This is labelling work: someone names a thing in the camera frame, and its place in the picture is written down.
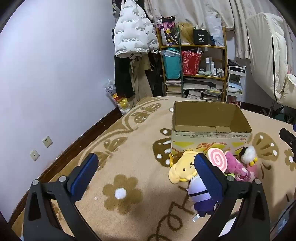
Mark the red patterned bag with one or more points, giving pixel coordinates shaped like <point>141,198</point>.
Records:
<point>190,62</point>

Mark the white puffer jacket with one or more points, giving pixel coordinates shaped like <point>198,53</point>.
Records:
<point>131,30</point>

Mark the pink plush toy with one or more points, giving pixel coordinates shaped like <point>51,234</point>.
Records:
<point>233,164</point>

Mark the white floral curtain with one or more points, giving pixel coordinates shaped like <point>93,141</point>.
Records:
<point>196,11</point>

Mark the pile of books and papers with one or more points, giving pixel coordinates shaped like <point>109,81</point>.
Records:
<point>201,90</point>

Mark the beige floral rug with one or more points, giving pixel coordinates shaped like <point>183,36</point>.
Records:
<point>143,143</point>

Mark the black hanging garment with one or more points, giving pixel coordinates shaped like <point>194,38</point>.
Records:
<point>122,76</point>

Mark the white wall socket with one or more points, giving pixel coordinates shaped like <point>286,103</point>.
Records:
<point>47,141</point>
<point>34,155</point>

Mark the stack of old books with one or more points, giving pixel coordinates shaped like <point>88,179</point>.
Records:
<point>173,88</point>

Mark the small white and black plush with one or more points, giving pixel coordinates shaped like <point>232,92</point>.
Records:
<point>248,153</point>

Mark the cream quilted duvet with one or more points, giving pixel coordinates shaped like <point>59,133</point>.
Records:
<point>261,58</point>

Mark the teal bag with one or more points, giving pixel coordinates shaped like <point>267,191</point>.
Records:
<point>171,64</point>

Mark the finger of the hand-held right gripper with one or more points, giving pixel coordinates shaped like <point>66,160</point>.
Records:
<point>288,138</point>

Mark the cardboard box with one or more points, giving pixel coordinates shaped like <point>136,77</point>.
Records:
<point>208,111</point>

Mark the clear plastic bag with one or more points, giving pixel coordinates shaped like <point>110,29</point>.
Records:
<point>215,27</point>

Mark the beige hanging coat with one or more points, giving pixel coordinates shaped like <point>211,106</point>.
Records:
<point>141,81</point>

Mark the green pole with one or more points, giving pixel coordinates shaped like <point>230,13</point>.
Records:
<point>181,67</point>

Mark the wooden shelf rack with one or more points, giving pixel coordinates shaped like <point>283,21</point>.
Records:
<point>208,46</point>

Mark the black hanging jacket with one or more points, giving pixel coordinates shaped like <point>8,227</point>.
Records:
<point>158,76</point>

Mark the purple and white plush doll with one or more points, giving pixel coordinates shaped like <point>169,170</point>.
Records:
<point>201,199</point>

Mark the yellow dog plush toy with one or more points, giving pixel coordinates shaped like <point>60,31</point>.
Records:
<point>182,166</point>

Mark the white utility cart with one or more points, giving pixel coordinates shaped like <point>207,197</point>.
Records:
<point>235,69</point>

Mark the pink swirl lollipop plush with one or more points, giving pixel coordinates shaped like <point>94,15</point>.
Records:
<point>217,158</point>

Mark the black and pink printed bag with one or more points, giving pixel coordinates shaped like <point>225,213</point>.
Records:
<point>167,30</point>

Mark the plastic bag with snacks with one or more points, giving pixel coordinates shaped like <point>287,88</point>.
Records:
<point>121,104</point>

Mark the cluster of cosmetic bottles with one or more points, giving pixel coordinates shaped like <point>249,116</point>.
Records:
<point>211,67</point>

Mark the blond wig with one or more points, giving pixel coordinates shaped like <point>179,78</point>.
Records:
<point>186,32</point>

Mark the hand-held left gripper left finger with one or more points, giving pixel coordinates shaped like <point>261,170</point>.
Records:
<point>83,176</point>

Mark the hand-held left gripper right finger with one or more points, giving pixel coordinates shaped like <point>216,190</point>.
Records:
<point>208,176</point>

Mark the black box with white print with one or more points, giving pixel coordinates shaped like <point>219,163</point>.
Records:
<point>201,37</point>

